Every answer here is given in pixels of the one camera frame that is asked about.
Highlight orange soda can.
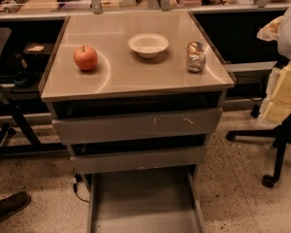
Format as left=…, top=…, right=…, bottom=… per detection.
left=186, top=41, right=206, bottom=73

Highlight top grey drawer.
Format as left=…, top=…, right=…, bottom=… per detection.
left=52, top=108, right=222, bottom=145

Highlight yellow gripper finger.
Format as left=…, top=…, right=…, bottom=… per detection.
left=263, top=64, right=291, bottom=124

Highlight black side table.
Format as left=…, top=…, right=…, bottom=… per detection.
left=0, top=42, right=69, bottom=157

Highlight bottom grey open drawer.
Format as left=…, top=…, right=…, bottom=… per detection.
left=87, top=167, right=206, bottom=233

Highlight black office chair right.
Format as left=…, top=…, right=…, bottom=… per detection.
left=226, top=114, right=291, bottom=187

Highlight red apple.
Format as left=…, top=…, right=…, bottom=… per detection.
left=74, top=46, right=98, bottom=71

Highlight white bowl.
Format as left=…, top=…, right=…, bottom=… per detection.
left=128, top=33, right=169, bottom=58

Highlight middle grey drawer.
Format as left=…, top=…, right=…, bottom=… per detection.
left=71, top=146, right=208, bottom=174

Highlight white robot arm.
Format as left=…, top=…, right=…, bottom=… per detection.
left=257, top=6, right=291, bottom=126

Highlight grey drawer cabinet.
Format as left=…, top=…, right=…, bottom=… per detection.
left=37, top=10, right=237, bottom=233

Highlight black cable on floor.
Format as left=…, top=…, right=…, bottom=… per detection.
left=72, top=173, right=90, bottom=204

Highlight dark shoe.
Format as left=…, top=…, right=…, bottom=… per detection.
left=0, top=191, right=31, bottom=219

